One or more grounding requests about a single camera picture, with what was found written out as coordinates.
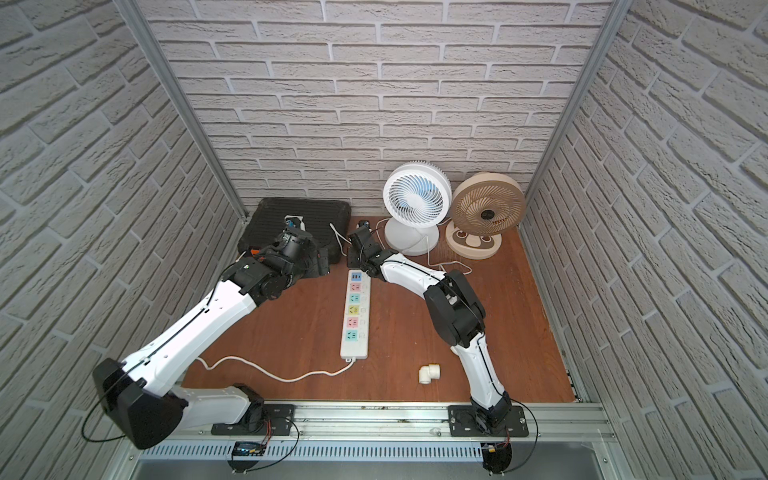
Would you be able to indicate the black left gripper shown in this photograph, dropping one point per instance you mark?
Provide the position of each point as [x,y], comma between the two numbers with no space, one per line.
[299,238]

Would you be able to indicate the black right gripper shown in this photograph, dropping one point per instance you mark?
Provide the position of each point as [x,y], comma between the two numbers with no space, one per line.
[353,260]

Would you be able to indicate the white multicolour power strip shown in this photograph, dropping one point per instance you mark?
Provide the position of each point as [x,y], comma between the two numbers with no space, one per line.
[356,320]

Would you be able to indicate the white pvc elbow fitting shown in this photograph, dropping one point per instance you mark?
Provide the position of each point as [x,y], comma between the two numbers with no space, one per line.
[429,373]

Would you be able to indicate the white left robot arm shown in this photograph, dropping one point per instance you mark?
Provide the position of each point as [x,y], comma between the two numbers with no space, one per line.
[139,393]

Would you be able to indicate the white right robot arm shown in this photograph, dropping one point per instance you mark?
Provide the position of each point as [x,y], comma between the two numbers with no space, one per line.
[457,315]

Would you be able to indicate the white desk fan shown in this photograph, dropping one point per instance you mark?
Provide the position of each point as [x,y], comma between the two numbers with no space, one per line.
[417,195]

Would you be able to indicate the beige bear desk fan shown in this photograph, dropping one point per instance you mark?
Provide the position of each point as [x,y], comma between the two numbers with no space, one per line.
[483,207]

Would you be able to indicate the white vent grille strip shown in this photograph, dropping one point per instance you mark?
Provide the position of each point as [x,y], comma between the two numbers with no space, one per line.
[306,450]

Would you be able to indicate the black plastic tool case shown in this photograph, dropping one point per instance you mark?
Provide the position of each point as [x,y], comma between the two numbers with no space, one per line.
[269,219]

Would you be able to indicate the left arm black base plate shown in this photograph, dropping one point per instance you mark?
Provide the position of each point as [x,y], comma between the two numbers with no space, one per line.
[260,421]

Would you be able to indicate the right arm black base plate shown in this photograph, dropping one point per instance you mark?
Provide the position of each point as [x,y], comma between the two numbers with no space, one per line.
[472,421]

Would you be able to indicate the aluminium mounting rail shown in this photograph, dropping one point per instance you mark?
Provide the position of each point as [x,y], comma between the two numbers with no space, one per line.
[418,421]

